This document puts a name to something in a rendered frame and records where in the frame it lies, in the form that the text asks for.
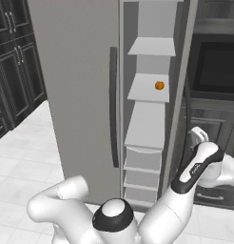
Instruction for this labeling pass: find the dark fridge door handle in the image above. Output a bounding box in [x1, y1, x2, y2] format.
[108, 46, 120, 169]
[181, 73, 193, 170]

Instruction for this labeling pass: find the grey fridge door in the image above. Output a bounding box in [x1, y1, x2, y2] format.
[157, 0, 200, 204]
[27, 0, 121, 206]

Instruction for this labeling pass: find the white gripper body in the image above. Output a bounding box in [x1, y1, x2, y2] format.
[187, 126, 211, 152]

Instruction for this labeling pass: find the grey fridge shelf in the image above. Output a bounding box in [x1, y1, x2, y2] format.
[124, 101, 166, 151]
[127, 36, 177, 57]
[127, 72, 171, 104]

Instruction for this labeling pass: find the dark cupboard run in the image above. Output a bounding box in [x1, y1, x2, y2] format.
[0, 0, 49, 143]

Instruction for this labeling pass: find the grey fridge cabinet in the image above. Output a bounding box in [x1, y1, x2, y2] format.
[118, 0, 187, 212]

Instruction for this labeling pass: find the dark drawer handle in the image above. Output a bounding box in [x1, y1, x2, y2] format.
[196, 192, 225, 202]

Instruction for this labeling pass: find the dark cupboard below oven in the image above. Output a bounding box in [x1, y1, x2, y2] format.
[176, 96, 234, 212]

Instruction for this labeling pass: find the black built-in oven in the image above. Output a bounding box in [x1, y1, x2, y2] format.
[186, 32, 234, 100]

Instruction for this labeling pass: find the dark cupboard above oven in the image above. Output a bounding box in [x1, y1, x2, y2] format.
[194, 0, 234, 35]

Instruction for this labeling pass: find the small orange round food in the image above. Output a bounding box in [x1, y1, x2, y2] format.
[154, 80, 166, 92]

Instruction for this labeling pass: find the grey fridge drawer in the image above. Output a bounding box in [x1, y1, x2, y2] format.
[123, 167, 162, 191]
[123, 185, 160, 205]
[124, 145, 164, 173]

